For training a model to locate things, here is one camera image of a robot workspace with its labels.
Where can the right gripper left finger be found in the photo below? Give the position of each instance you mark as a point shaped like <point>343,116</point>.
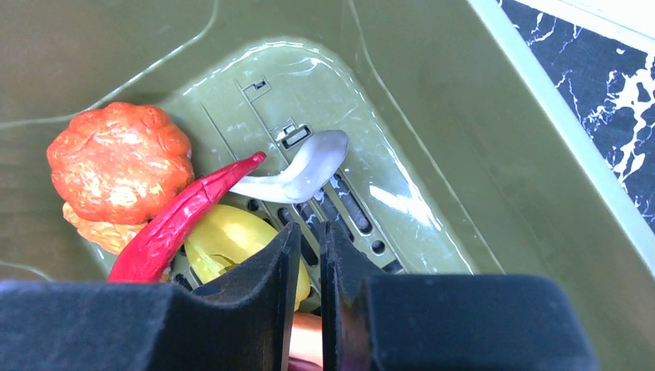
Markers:
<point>239,321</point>

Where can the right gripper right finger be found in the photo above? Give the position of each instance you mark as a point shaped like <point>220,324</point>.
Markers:
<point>375,320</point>

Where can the orange toy papaya slice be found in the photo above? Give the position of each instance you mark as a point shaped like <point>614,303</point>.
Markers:
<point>306,350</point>

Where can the yellow green toy pepper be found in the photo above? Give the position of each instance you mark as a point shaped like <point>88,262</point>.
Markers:
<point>225,237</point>

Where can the olive green plastic basket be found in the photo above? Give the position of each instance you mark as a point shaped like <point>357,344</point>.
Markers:
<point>464,158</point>

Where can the red toy chili pepper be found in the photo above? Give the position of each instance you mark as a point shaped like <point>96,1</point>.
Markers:
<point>150,252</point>

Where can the orange toy bumpy fruit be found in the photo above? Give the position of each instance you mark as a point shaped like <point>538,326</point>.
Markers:
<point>111,237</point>

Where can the red orange toy tomato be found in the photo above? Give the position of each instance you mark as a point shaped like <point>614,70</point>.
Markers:
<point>120,164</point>

